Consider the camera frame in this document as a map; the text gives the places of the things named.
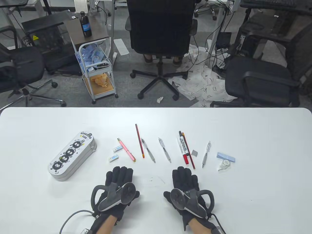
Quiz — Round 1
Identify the black high-back office chair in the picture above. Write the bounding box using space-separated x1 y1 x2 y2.
125 0 198 100

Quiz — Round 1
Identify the red wooden pencil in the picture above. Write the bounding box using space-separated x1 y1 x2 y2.
182 132 196 170
135 124 145 159

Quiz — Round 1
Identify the grey hand controller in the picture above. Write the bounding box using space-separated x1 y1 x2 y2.
91 183 136 212
170 187 215 218

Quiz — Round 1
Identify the white printed floor sheet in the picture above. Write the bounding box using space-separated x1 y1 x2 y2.
168 44 238 107

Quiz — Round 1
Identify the white trolley cart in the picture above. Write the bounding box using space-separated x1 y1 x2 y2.
75 40 119 105

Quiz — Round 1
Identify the white marker red cap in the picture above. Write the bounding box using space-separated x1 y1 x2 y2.
176 136 190 165

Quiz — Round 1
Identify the orange cloth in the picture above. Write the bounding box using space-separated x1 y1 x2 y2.
91 73 110 88

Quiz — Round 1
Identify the person's right hand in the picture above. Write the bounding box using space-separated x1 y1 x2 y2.
163 166 212 231

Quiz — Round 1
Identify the grey left wrist cable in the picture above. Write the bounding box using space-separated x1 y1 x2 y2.
60 210 95 234

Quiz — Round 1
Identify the person's right forearm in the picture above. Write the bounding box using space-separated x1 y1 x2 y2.
189 218 215 234

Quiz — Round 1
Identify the black cabinet yellow sticker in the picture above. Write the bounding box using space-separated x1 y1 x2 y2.
21 11 82 75

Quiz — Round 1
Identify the pile of blue packets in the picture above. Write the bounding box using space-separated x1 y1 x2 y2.
76 45 109 71

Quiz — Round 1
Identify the white marker black cap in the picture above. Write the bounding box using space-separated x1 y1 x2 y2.
179 131 190 156

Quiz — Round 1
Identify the silver mechanical pen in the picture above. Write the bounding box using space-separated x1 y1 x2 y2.
202 141 212 168

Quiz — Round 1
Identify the black mesh armrest chair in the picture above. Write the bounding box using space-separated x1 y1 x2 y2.
210 24 312 107

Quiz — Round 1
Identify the black mesh office chair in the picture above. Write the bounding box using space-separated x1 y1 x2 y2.
229 0 312 67

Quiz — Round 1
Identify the black chair chrome base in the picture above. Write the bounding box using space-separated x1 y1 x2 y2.
0 26 67 107

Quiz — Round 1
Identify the clear gel pen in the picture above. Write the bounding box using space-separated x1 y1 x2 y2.
141 138 156 163
158 137 172 163

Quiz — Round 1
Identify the tangle of black floor cables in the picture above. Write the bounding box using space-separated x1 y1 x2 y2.
185 0 242 73

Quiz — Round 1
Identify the grey right hand controller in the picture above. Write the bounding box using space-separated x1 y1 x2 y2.
170 187 215 218

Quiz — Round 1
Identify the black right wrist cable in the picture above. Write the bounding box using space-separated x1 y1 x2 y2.
207 212 226 232

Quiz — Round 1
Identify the pink pen gold trim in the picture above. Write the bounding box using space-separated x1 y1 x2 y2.
117 138 136 162

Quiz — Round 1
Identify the person's left forearm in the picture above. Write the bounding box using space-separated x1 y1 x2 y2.
96 216 117 234

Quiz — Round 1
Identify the grey chair wheel base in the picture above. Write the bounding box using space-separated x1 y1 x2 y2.
194 5 217 21

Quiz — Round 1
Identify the dark bottle blue label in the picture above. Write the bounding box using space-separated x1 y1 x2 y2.
79 11 92 38

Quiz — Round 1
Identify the white desk leg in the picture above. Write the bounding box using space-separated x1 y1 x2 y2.
107 0 118 53
206 0 227 53

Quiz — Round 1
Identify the light blue note pad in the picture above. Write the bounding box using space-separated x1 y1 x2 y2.
216 152 236 163

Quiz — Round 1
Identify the white correction tape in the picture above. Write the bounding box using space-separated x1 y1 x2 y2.
218 160 231 172

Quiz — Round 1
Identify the person's left hand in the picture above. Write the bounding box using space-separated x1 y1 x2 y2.
94 166 140 227

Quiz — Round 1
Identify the grey left hand controller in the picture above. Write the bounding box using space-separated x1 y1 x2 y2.
91 183 136 212

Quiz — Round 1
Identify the white cartoon print pencil case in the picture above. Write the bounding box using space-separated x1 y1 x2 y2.
48 132 97 181

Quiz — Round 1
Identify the white paper sheet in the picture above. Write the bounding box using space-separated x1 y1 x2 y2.
114 39 129 55

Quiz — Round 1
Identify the black box on floor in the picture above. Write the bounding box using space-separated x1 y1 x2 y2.
216 32 232 48

